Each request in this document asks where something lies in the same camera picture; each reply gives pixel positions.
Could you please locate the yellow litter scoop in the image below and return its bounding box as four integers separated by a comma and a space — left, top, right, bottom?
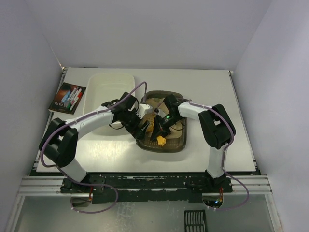
144, 113, 167, 146

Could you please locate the dark brown litter box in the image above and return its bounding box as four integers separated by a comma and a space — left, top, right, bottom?
136, 90, 187, 153

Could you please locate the white plastic bin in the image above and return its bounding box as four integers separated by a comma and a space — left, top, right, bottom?
83, 72, 135, 140

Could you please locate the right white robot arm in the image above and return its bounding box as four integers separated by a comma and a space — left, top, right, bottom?
150, 94, 236, 179

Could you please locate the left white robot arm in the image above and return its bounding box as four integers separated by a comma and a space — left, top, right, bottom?
39, 92, 152, 185

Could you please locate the dark book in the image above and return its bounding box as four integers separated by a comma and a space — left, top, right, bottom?
48, 82, 86, 115

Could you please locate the black vent grille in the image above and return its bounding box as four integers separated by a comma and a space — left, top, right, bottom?
184, 210, 208, 232

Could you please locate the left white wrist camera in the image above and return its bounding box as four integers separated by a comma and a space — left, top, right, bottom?
136, 103, 153, 119

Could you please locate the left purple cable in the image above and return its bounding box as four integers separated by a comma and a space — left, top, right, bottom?
40, 81, 148, 214

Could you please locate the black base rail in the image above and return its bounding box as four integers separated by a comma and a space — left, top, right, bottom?
60, 172, 232, 204

